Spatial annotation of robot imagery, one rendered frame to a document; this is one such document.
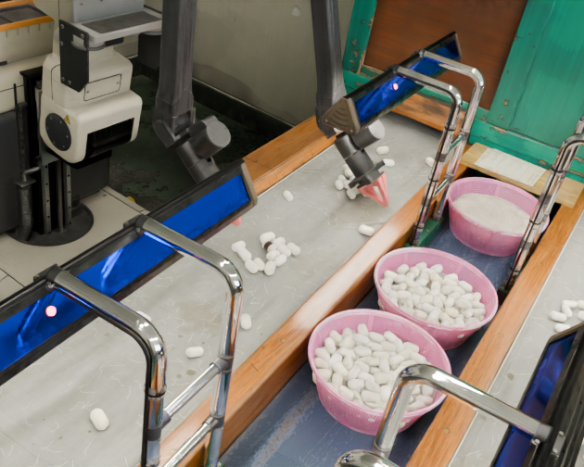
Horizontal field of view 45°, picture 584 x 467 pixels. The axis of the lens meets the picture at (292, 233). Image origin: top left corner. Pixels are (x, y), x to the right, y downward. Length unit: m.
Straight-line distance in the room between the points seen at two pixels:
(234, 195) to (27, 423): 0.48
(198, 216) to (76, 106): 0.95
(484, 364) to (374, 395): 0.23
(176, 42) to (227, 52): 2.29
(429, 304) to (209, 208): 0.63
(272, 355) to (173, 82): 0.56
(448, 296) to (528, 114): 0.75
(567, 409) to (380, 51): 1.57
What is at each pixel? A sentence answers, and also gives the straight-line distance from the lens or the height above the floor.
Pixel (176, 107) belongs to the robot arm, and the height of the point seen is 1.03.
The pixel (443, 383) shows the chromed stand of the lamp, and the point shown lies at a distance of 0.80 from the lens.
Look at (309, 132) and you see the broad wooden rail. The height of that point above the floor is 0.76.
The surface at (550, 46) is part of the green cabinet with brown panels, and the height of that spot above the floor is 1.10.
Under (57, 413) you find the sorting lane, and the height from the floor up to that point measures 0.74.
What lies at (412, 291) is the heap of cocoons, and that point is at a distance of 1.56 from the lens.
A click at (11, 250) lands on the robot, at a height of 0.28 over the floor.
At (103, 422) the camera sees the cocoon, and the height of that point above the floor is 0.76.
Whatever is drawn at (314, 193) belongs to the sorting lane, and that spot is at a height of 0.74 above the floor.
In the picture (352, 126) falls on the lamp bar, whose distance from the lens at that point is 1.41.
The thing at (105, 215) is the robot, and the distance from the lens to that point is 2.43.
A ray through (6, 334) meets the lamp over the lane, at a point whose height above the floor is 1.09.
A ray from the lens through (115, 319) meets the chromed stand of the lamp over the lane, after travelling 0.80.
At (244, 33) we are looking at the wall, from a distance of 3.59.
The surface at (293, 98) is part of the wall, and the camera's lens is 3.48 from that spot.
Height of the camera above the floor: 1.66
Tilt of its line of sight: 34 degrees down
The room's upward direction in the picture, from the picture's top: 11 degrees clockwise
